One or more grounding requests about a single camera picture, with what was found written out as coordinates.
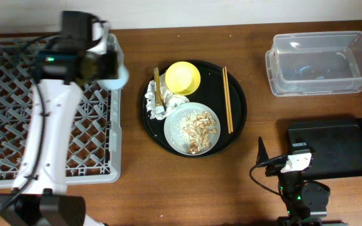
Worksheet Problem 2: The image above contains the light blue plastic cup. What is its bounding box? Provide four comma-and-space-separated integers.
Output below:
99, 64, 129, 90

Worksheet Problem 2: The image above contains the yellow plastic bowl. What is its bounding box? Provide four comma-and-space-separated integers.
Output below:
165, 62, 201, 95

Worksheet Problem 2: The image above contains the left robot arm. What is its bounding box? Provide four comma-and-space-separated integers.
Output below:
0, 11, 129, 225

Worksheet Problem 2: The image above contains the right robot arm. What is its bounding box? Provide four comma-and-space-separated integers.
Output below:
250, 137, 348, 226

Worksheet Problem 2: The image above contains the grey dishwasher rack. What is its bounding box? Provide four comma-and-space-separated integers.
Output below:
0, 38, 122, 189

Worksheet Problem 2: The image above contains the black rectangular tray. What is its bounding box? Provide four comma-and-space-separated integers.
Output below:
287, 118, 362, 180

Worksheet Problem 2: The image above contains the gold snack wrapper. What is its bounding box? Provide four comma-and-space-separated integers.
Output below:
153, 67, 165, 114

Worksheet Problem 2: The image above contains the peanut shells and rice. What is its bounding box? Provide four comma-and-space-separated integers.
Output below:
179, 110, 219, 155

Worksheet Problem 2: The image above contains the crumpled white napkin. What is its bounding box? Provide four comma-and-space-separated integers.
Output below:
145, 74, 189, 121

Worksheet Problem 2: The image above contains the grey plate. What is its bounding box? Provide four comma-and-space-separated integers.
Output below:
164, 102, 221, 157

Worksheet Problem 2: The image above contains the round black tray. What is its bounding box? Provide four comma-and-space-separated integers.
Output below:
140, 60, 247, 158

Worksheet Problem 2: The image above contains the clear plastic bin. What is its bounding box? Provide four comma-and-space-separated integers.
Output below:
265, 31, 362, 97

